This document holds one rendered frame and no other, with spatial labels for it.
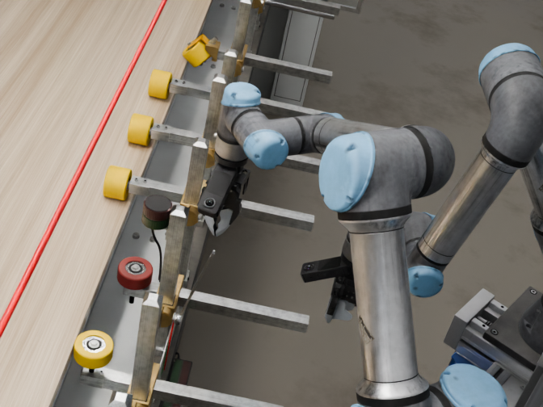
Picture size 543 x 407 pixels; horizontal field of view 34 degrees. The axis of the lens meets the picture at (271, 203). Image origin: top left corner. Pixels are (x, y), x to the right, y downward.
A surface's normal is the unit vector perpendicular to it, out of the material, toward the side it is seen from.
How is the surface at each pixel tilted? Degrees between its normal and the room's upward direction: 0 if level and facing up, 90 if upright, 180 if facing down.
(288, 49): 90
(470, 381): 7
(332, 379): 0
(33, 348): 0
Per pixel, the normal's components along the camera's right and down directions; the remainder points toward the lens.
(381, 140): 0.24, -0.68
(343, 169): -0.89, 0.00
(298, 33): -0.11, 0.59
